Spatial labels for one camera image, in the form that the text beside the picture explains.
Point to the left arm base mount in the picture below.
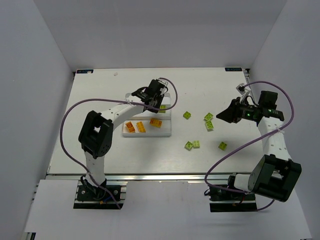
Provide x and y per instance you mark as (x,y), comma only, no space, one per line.
(85,200)

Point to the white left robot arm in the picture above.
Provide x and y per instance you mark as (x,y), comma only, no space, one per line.
(96,135)

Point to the yellow lego brick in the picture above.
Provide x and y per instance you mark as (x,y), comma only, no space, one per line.
(140,127)

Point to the blue corner label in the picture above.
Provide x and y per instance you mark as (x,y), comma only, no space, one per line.
(233,69)
(84,71)

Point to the lime round-stud lego brick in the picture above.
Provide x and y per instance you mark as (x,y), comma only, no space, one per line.
(189,145)

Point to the lime square lego brick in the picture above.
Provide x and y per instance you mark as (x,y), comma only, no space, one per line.
(187,115)

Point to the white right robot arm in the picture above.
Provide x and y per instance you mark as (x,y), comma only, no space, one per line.
(275,175)

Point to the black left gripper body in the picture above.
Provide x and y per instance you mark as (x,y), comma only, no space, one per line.
(155,102)

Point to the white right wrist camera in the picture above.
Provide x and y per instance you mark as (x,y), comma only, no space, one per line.
(244,91)

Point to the white three-compartment tray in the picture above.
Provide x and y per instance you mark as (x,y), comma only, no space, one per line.
(165,130)

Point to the orange rounded lego piece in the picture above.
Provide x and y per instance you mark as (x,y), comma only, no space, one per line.
(130,127)

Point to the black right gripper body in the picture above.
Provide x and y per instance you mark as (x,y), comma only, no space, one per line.
(237,111)

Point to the orange lego brick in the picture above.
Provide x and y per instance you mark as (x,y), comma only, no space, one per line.
(155,122)

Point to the lime small lego brick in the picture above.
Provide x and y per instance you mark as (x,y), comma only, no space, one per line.
(196,144)

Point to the blue right corner label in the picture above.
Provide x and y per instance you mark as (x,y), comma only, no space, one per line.
(233,69)

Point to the lime lego brick hidden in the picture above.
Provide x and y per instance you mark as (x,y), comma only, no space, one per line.
(209,125)

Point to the dark green lego brick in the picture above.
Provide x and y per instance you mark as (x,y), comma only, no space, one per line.
(162,109)

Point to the blue left corner label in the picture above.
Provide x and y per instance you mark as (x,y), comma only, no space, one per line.
(84,71)

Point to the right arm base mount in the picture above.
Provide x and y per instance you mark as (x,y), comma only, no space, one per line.
(222,201)

